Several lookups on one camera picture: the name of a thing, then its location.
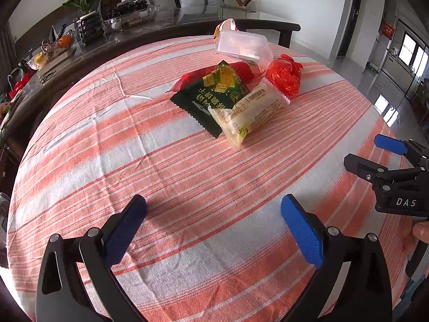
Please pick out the potted green plant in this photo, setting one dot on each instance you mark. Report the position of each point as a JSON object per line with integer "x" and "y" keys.
{"x": 90, "y": 23}

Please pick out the person's right hand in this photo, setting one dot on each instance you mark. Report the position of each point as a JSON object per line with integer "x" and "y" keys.
{"x": 410, "y": 232}

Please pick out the yellow bread packet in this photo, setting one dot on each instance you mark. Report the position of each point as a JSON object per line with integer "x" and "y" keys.
{"x": 249, "y": 113}

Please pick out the red snack packet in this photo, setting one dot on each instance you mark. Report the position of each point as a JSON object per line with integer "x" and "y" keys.
{"x": 245, "y": 71}

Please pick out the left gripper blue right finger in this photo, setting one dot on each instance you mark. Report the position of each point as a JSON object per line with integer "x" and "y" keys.
{"x": 351, "y": 281}

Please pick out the dark wooden coffee table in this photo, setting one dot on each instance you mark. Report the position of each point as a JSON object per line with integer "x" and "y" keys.
{"x": 166, "y": 25}

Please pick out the clear plastic lidded box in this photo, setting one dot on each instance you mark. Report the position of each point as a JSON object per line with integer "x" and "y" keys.
{"x": 253, "y": 48}

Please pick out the striped orange white tablecloth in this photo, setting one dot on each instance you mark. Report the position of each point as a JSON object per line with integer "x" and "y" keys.
{"x": 214, "y": 246}

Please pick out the red plastic bag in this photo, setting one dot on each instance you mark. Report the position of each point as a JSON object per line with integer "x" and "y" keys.
{"x": 285, "y": 74}

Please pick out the white red wrapper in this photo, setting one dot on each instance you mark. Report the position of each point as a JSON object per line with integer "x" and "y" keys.
{"x": 226, "y": 25}

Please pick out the dark green cracker packet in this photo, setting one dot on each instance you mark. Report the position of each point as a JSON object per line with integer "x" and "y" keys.
{"x": 222, "y": 88}

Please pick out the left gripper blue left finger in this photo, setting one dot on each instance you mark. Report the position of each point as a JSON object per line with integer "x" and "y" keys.
{"x": 61, "y": 294}

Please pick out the glass fruit bowl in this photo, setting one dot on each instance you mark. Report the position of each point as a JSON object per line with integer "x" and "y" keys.
{"x": 128, "y": 14}

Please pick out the fruit tray with orange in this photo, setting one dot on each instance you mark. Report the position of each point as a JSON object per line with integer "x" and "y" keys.
{"x": 52, "y": 54}

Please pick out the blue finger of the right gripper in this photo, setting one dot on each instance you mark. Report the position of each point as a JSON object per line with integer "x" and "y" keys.
{"x": 368, "y": 169}
{"x": 415, "y": 153}

